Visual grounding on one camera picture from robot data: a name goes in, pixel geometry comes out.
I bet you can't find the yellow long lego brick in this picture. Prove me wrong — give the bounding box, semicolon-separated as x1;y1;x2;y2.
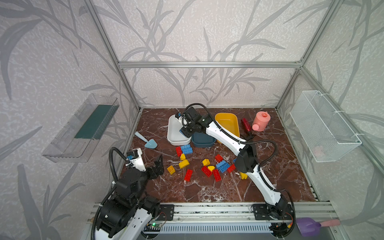
179;160;190;169

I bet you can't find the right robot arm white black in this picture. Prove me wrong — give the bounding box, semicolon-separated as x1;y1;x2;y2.
175;103;296;240

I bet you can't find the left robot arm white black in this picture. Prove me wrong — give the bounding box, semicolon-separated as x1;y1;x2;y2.
90;147;165;240

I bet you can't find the dark teal plastic bin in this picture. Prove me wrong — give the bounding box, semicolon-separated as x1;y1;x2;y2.
192;133;216;148

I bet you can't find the white plastic bin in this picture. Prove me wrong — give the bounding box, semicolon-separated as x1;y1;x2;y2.
167;115;192;146

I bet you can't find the blue 2x4 lego brick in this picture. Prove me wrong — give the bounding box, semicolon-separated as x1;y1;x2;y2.
181;144;193;155

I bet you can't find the light blue toy trowel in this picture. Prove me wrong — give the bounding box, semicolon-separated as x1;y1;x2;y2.
135;132;158;149

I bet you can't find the red lego brick near bins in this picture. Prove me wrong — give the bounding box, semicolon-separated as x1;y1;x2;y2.
176;146;183;157

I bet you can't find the yellow plastic bin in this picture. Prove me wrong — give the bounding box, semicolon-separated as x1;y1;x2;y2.
215;113;240;137

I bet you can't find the long red lego brick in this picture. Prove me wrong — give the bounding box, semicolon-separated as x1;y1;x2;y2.
184;169;193;182

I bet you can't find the yellow square lego brick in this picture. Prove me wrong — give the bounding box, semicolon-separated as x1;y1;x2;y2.
202;159;211;166

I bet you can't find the red lego brick center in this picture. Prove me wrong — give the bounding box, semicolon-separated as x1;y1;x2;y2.
201;166;213;177

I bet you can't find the large blue lego brick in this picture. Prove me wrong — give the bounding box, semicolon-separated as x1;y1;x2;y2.
216;160;230;174

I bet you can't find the red and black hand tool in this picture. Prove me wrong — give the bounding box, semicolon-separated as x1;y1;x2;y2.
241;118;254;141

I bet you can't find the red lego brick upright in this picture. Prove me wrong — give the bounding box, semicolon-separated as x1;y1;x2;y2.
212;169;222;182

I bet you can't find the pink toy watering can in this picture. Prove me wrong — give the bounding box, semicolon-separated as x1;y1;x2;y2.
252;111;271;132

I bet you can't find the clear plastic wall shelf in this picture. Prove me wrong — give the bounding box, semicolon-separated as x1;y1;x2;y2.
42;94;120;163

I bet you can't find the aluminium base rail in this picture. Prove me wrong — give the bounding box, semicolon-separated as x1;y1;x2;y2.
86;201;337;235

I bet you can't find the white wire mesh basket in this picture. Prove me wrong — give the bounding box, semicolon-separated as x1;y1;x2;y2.
290;91;362;163

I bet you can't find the purple toy shovel pink handle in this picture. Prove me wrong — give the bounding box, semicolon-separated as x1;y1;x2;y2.
296;218;341;237

